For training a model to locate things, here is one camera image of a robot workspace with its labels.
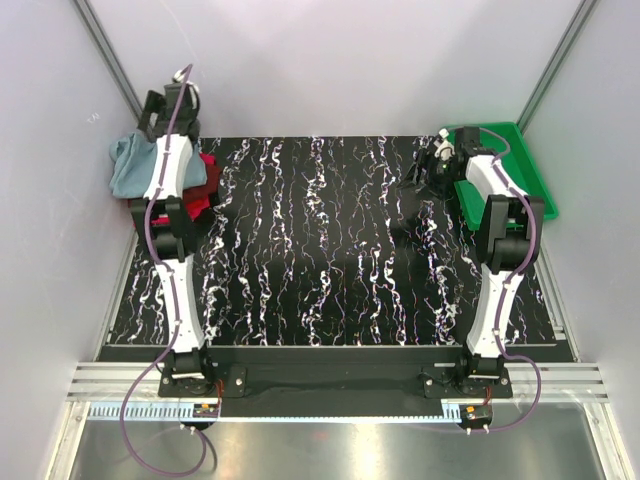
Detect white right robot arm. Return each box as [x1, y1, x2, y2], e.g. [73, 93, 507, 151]
[400, 126, 545, 397]

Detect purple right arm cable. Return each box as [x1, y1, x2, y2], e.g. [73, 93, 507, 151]
[447, 125, 542, 434]

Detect aluminium front rail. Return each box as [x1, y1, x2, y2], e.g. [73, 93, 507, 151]
[67, 362, 608, 402]

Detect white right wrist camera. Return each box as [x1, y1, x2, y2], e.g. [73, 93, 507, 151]
[435, 128, 455, 162]

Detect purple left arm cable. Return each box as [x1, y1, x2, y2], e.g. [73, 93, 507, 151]
[119, 63, 217, 475]

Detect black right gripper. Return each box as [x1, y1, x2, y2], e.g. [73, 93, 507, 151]
[395, 148, 461, 203]

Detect light blue t shirt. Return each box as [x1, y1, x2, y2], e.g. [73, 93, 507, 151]
[109, 131, 207, 199]

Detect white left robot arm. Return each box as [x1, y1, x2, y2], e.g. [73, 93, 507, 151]
[130, 77, 216, 397]

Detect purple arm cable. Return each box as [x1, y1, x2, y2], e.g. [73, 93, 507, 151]
[447, 125, 542, 434]
[119, 63, 217, 475]

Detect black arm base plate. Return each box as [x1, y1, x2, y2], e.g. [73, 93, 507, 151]
[159, 364, 513, 400]

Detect dark red folded t shirt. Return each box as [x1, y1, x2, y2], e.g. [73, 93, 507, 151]
[182, 153, 222, 221]

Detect bright red folded t shirt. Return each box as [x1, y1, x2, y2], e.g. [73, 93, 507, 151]
[133, 154, 219, 232]

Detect green plastic bin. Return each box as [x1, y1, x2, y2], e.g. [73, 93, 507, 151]
[455, 122, 559, 231]

